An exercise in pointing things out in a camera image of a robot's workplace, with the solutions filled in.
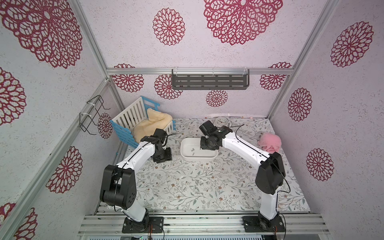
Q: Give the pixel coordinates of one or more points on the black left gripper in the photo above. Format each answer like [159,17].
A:
[168,156]

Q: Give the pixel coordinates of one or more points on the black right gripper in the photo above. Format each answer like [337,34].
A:
[205,144]

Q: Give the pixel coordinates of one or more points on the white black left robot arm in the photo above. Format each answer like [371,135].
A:
[119,188]

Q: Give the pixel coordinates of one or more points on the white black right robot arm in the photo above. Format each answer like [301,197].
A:
[271,172]

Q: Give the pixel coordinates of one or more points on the white storage box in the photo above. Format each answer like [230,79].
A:
[189,145]

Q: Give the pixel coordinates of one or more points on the cream plush cloth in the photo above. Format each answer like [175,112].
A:
[155,120]

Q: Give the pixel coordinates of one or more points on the white alarm clock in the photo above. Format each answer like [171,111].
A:
[222,121]

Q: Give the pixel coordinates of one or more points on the blue white slatted crate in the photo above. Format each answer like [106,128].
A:
[126,121]

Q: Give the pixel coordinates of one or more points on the pink plush toy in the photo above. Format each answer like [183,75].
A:
[270,143]

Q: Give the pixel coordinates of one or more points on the grey wall shelf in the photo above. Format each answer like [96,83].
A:
[210,82]

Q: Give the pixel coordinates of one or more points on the black wire wall rack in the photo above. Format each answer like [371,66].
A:
[86,119]

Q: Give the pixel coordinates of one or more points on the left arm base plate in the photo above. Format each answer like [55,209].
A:
[152,225]

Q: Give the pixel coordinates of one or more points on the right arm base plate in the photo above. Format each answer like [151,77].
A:
[253,224]

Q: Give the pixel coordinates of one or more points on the aluminium front rail frame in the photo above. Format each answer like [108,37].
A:
[107,224]

